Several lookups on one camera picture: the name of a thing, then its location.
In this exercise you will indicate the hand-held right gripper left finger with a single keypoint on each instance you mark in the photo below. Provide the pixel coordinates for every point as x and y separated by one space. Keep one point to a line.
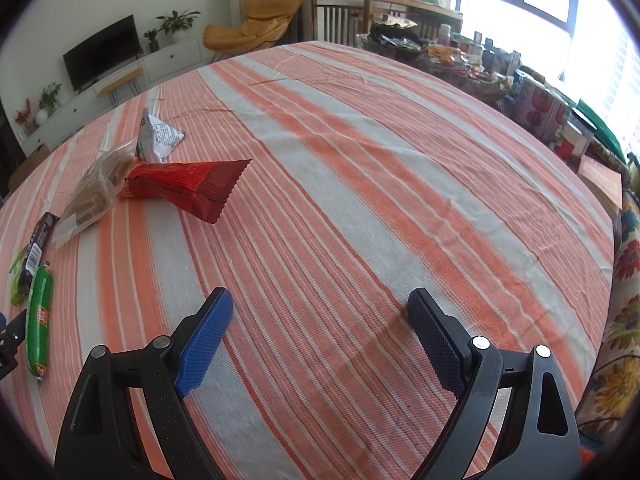
205 345

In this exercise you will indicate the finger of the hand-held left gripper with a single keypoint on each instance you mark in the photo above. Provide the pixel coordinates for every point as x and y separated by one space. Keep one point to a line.
12 335

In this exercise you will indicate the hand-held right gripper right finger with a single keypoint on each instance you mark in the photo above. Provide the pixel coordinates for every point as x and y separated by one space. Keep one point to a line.
440 345

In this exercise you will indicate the green sausage stick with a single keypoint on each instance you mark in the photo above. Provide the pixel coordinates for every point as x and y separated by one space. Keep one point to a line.
40 310

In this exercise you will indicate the light green snack packet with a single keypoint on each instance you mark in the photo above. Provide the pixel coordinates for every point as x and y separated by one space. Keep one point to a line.
20 275

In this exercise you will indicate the dark purple snack packet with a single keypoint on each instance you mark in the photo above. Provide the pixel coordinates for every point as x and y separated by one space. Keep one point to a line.
42 240

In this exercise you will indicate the red snack packet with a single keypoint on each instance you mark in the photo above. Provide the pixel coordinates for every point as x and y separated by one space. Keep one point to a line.
190 185

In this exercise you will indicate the clear brown biscuit packet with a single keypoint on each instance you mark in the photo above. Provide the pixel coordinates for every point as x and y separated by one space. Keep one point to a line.
95 190

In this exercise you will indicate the small white snack packet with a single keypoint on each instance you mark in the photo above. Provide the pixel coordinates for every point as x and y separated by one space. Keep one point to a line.
160 140

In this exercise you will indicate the brown cardboard box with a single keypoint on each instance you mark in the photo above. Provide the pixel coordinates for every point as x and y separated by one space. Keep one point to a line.
30 165

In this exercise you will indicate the floral sofa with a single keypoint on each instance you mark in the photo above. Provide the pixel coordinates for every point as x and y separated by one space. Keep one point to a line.
622 335

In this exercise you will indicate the orange striped tablecloth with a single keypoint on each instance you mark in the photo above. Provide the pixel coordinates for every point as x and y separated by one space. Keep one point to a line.
350 185

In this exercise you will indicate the red flowers in vase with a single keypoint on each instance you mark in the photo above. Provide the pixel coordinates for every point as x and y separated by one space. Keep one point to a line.
24 117

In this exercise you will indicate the orange box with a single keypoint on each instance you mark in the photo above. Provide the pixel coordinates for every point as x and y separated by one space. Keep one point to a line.
600 180

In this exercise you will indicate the plant in white vase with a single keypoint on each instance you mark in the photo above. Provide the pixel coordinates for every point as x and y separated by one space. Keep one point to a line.
48 102

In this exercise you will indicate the green cloth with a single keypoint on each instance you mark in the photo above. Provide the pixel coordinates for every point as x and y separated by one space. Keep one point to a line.
602 127

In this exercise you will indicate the wooden stool with metal legs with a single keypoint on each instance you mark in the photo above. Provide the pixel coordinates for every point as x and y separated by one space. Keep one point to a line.
120 80

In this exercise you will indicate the cluster of jars and bottles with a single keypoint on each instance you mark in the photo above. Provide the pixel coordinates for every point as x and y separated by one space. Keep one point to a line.
475 65

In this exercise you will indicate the white tv cabinet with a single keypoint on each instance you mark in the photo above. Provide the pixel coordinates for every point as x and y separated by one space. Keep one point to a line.
172 62

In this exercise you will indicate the black television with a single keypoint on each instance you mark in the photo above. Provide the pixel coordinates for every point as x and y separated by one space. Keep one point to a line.
102 52

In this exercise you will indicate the small potted plant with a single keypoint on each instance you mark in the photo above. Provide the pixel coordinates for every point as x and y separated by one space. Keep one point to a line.
151 40

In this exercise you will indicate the large leafy potted plant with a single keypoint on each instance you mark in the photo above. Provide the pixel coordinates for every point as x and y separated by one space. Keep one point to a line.
177 22

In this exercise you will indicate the yellow lounge chair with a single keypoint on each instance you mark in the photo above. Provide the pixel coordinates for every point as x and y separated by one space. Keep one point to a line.
255 25

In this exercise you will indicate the wooden chair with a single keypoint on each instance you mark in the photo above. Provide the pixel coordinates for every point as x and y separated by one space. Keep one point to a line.
340 22

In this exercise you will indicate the large window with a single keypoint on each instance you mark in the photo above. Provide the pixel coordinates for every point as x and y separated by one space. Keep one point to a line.
525 5

